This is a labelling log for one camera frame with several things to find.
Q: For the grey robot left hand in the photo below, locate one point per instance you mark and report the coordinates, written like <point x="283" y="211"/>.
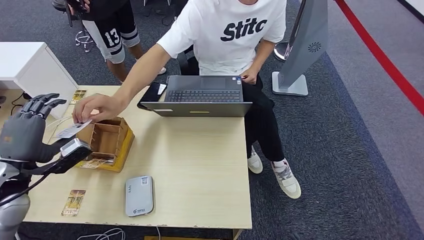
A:
<point x="23" y="136"/>

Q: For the person's right hand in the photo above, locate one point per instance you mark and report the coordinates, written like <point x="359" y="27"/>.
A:
<point x="99" y="107"/>

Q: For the person's left hand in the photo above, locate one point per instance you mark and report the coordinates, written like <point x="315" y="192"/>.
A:
<point x="250" y="75"/>

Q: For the white ID card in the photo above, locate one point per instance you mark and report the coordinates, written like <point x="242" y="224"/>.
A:
<point x="71" y="130"/>

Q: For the person's left forearm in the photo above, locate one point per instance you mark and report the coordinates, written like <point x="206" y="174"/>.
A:
<point x="263" y="54"/>

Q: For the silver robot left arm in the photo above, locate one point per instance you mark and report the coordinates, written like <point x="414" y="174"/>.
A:
<point x="13" y="212"/>

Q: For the person's right forearm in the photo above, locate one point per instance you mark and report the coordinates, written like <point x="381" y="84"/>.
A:
<point x="142" y="76"/>

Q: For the person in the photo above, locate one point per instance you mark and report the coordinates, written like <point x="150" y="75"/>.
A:
<point x="112" y="36"/>
<point x="232" y="53"/>

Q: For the grey card reader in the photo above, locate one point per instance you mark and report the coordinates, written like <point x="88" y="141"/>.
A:
<point x="139" y="196"/>

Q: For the light wood desk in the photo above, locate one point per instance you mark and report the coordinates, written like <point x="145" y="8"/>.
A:
<point x="198" y="165"/>
<point x="6" y="109"/>

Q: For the chrome stanchion base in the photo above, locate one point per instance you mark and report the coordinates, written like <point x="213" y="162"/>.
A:
<point x="281" y="52"/>

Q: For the black adapter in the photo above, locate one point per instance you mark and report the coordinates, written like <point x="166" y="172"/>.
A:
<point x="27" y="96"/>

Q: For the grey laptop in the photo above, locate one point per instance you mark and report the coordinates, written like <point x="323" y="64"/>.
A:
<point x="202" y="96"/>

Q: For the black smartphone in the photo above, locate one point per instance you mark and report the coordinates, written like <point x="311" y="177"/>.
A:
<point x="151" y="94"/>

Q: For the grey kiosk stand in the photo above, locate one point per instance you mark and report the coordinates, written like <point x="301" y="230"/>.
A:
<point x="304" y="49"/>

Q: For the black stool chrome base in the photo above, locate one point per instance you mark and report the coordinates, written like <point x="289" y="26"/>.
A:
<point x="84" y="39"/>

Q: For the white cabinet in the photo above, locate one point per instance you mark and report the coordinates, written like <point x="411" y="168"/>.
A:
<point x="30" y="63"/>

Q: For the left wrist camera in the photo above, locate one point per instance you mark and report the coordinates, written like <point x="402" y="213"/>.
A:
<point x="74" y="148"/>

